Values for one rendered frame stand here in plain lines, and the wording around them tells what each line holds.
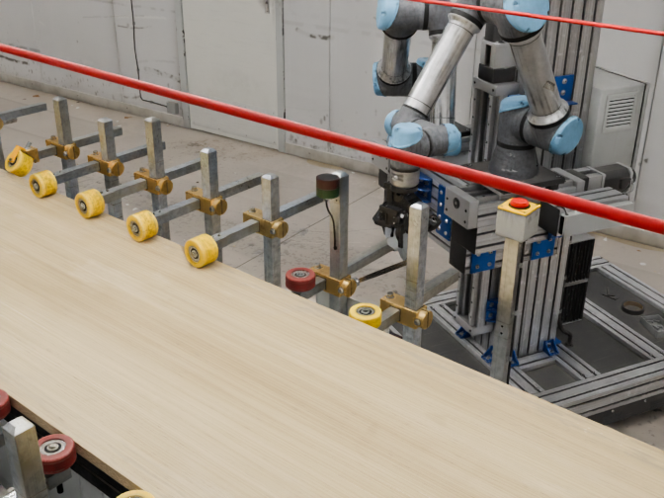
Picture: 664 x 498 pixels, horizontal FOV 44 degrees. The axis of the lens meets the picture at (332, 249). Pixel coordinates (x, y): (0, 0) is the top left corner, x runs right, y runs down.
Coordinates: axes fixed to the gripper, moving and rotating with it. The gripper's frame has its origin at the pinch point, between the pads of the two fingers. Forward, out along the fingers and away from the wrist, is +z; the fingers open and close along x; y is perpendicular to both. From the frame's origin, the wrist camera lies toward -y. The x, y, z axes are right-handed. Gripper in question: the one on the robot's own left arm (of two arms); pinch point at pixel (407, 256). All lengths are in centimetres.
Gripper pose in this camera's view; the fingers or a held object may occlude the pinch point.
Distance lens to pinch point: 220.5
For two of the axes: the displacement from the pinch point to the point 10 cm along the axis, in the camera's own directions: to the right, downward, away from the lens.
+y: -7.7, -2.9, 5.7
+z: -0.1, 9.0, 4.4
